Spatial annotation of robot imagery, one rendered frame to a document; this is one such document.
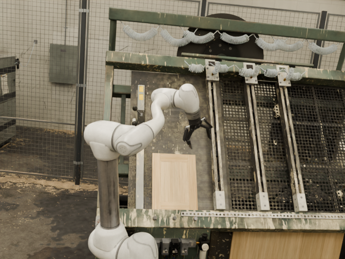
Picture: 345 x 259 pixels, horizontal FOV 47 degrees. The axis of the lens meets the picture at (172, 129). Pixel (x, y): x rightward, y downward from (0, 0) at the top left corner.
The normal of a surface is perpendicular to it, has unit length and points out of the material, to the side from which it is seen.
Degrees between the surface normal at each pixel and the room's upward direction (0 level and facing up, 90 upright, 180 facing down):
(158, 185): 50
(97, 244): 93
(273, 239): 90
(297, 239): 90
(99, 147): 103
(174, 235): 90
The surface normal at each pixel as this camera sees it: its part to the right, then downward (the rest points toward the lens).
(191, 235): 0.14, 0.25
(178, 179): 0.17, -0.43
